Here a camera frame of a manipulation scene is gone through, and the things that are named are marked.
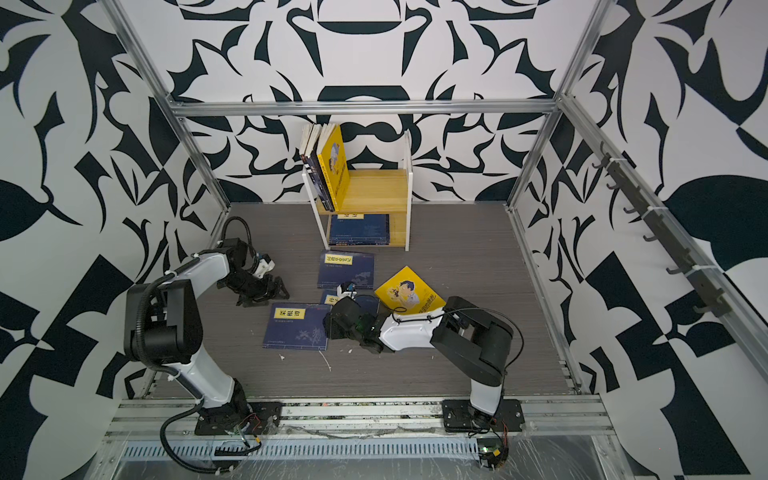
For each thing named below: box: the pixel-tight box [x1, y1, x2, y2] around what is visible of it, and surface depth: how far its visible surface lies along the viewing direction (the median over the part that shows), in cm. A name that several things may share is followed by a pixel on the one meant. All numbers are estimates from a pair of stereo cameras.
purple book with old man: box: [300, 126, 335, 213], surface depth 81 cm
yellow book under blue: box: [374, 266, 446, 313], surface depth 96 cm
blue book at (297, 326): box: [262, 303, 332, 351], surface depth 90 cm
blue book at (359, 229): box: [329, 214, 390, 246], surface depth 106 cm
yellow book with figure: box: [317, 123, 351, 211], surface depth 83 cm
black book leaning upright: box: [301, 123, 322, 160], surface depth 79 cm
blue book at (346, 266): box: [317, 250, 374, 290], surface depth 103 cm
